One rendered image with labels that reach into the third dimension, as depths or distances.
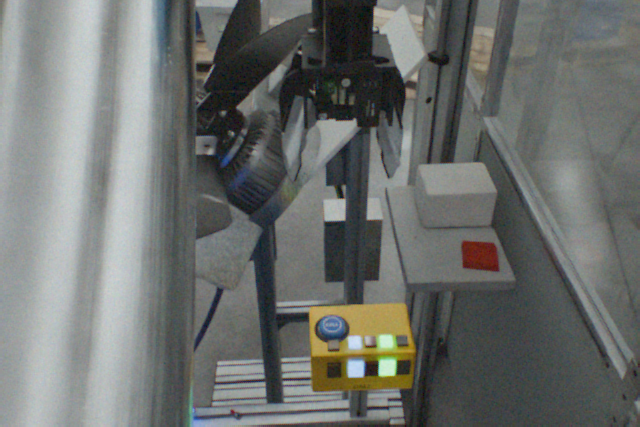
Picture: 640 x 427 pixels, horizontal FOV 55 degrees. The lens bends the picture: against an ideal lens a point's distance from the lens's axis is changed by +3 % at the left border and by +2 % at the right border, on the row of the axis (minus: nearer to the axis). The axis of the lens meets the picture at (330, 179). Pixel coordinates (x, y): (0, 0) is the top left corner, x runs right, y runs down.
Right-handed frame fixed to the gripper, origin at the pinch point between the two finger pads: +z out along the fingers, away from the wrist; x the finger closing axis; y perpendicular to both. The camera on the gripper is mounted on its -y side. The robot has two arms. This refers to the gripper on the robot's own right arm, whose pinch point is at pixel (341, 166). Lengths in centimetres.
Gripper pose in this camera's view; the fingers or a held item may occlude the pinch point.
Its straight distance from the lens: 58.1
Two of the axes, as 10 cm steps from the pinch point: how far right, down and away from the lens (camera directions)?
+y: 0.5, 5.9, -8.1
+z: 0.0, 8.1, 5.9
